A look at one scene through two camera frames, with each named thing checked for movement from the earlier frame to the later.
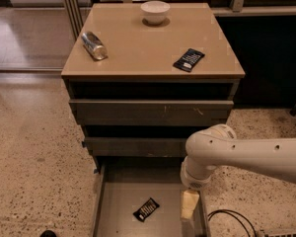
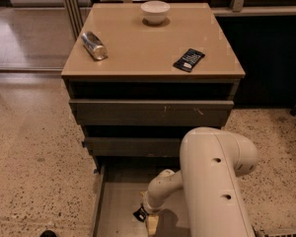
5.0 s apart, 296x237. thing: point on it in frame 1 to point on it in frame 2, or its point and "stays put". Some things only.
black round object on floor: x=48 y=233 stays put
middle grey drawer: x=136 y=146 stays put
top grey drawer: x=151 y=113 stays put
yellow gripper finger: x=188 y=201 to x=152 y=223
